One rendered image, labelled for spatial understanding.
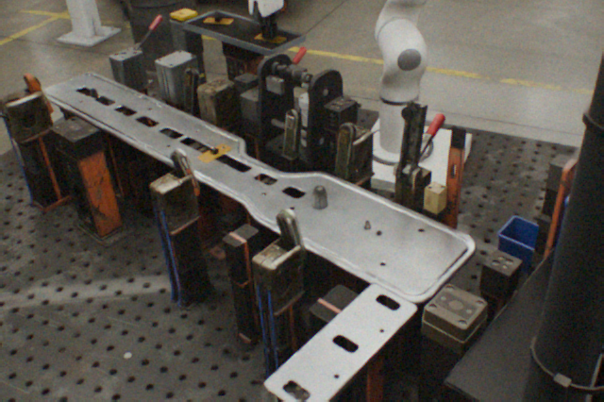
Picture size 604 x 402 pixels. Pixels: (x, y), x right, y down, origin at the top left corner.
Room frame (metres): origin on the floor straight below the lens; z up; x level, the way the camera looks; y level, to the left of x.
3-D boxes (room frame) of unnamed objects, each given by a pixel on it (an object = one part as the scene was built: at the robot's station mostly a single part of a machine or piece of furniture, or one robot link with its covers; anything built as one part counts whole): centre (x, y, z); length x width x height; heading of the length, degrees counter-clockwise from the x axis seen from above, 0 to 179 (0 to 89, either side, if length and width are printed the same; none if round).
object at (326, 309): (0.81, -0.05, 0.84); 0.11 x 0.10 x 0.28; 136
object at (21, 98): (1.59, 0.76, 0.88); 0.15 x 0.11 x 0.36; 136
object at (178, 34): (1.90, 0.33, 0.92); 0.08 x 0.08 x 0.44; 46
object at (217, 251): (1.33, 0.20, 0.84); 0.13 x 0.05 x 0.29; 136
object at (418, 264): (1.33, 0.23, 1.00); 1.38 x 0.22 x 0.02; 46
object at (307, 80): (1.40, 0.00, 0.94); 0.18 x 0.13 x 0.49; 46
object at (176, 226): (1.15, 0.29, 0.87); 0.12 x 0.09 x 0.35; 136
